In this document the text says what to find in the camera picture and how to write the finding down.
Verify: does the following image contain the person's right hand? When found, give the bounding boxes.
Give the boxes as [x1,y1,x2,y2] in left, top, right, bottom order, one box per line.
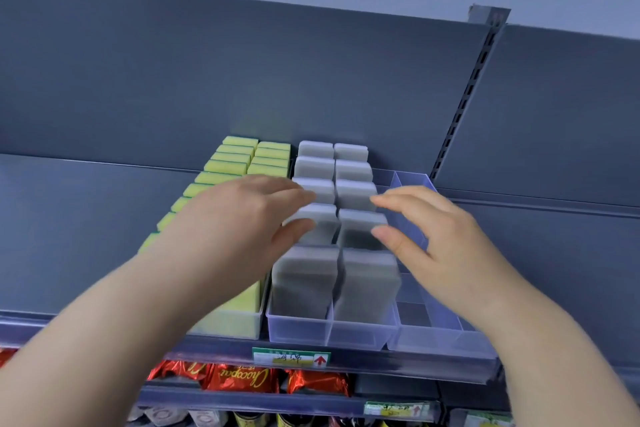
[370,185,507,316]

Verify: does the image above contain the person's left hand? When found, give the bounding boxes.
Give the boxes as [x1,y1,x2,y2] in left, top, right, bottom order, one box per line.
[164,174,317,308]

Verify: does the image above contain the person's left forearm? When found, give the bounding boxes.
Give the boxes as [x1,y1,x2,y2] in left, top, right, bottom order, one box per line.
[0,242,223,427]

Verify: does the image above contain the person's right forearm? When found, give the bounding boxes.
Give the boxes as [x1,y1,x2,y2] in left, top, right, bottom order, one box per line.
[447,272,640,427]

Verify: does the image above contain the rows of grey boxes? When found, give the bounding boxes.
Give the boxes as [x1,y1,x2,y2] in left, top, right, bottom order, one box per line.
[270,140,402,322]

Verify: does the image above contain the rows of yellow boxes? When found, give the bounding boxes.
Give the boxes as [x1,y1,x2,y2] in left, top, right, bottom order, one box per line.
[137,135,292,337]

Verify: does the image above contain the empty clear divided tray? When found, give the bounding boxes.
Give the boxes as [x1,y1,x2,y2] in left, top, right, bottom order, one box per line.
[372,169,501,360]

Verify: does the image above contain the clear tray with grey boxes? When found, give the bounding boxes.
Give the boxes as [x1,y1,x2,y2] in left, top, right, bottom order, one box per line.
[265,169,403,351]

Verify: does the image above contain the clear tray with yellow boxes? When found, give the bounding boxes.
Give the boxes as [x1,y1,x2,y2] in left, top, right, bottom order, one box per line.
[187,269,272,341]

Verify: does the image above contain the slotted grey shelf upright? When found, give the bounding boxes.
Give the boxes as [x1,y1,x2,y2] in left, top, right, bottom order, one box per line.
[429,5,512,181]

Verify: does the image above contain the small white green price label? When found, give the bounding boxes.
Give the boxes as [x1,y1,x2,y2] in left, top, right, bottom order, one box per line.
[363,401,431,418]

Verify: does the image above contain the wide grey back panel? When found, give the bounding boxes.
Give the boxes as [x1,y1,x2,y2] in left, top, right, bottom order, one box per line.
[0,0,493,177]

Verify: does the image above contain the white patterned packets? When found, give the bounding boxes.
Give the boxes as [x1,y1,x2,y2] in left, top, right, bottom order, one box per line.
[126,406,223,427]

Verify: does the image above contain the grey metal shelf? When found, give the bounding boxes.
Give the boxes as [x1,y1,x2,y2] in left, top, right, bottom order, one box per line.
[0,153,640,385]

